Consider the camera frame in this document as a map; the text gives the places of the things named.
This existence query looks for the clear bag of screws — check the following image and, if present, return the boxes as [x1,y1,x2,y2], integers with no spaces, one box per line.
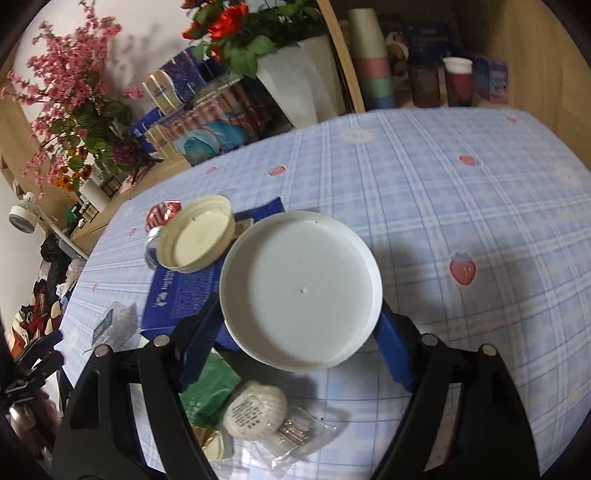
[249,406,352,478]

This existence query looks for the white flower pot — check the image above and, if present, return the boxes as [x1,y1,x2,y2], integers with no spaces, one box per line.
[78,178,112,212]

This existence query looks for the white desk fan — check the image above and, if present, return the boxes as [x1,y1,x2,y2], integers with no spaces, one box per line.
[8,191,41,234]

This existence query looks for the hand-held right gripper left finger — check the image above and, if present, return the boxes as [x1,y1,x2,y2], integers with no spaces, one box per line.
[51,292,222,480]

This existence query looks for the brown transparent jar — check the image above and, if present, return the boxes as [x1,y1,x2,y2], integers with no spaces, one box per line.
[411,65,441,108]

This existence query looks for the cream round lid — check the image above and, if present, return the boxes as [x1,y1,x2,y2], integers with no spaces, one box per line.
[156,195,236,274]

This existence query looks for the small metal can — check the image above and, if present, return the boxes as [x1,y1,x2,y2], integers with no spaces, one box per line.
[144,227,163,269]

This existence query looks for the white planter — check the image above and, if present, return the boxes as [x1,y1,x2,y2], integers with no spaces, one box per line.
[255,34,347,129]

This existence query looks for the white round embossed packet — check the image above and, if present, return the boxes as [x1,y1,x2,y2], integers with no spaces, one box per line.
[223,381,288,439]

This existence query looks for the purple box on shelf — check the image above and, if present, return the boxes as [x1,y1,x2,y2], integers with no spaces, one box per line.
[471,53,509,104]

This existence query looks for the green plastic packet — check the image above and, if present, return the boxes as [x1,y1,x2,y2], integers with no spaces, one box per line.
[179,348,243,428]

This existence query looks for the pink and teal printed box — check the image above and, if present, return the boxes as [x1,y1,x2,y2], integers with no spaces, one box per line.
[166,76,296,167]

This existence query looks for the cartoon printed box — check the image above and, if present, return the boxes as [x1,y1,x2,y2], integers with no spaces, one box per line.
[379,14,409,75]

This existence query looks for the purple patterned pack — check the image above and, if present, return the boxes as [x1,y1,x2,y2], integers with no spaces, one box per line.
[159,51,206,100]

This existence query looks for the red cup with white lid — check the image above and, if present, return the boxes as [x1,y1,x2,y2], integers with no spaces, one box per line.
[442,56,474,107]

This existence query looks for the blue plaid strawberry tablecloth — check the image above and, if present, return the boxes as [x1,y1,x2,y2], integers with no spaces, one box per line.
[59,108,591,480]

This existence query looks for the stack of pastel paper cups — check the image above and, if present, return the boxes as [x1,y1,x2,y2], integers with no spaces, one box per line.
[347,8,398,110]

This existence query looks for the red rose bouquet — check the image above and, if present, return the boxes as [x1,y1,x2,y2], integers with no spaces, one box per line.
[181,0,331,79]

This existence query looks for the orange flower plant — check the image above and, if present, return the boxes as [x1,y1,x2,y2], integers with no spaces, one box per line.
[54,147,94,191]

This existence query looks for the red striped foil wrapper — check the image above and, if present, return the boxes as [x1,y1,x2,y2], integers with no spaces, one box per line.
[146,200,184,230]

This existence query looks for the purple flower plant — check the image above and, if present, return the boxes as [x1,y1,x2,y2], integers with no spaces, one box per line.
[112,140,163,182]

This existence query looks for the pile of clothes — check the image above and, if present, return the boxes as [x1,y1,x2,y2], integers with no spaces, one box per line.
[9,231,86,370]

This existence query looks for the blue and white box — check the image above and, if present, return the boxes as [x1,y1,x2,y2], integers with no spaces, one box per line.
[130,111,163,153]

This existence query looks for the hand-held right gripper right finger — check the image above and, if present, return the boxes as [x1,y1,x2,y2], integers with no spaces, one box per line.
[369,300,541,480]

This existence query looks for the large white round lid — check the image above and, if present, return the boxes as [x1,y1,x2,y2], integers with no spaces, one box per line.
[219,211,384,373]

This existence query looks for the dark blue box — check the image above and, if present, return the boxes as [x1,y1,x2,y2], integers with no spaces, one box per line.
[409,21,451,65]

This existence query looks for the wooden shelf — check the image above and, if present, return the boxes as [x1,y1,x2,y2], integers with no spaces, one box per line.
[318,0,591,153]

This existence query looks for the clear packet with blue print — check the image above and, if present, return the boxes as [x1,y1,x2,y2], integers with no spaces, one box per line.
[90,302,139,349]

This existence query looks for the gold foil wrapper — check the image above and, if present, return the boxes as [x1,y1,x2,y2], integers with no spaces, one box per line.
[191,425,225,462]

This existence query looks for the pink blossom plant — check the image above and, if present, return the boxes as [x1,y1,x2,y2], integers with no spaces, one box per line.
[0,0,144,195]

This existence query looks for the blue cardboard box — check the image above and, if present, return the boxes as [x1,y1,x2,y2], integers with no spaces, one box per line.
[140,196,284,352]

